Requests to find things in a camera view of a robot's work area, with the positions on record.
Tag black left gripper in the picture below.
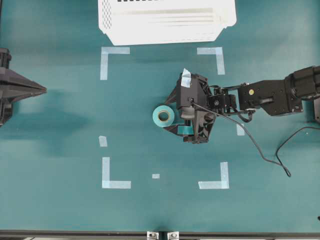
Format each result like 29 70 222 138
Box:
0 48 47 127

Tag black cable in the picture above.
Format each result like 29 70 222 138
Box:
191 98 320 178

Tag teal tape roll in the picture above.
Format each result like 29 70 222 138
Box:
152 105 175 128

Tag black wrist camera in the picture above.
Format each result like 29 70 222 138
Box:
179 97 195 121

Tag small tape piece marker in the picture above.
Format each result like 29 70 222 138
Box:
98 135 108 148
151 173 160 179
236 123 246 136

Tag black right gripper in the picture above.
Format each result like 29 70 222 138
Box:
163 73 217 144

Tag light blue tape corner marker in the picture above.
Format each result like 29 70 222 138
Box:
196 47 226 76
101 156 132 190
198 162 230 190
99 46 131 81

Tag black aluminium rail frame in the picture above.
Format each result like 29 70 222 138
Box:
0 230 320 240

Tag white plastic basket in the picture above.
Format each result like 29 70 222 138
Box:
97 0 237 46

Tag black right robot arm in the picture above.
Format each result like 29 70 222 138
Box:
164 66 320 144

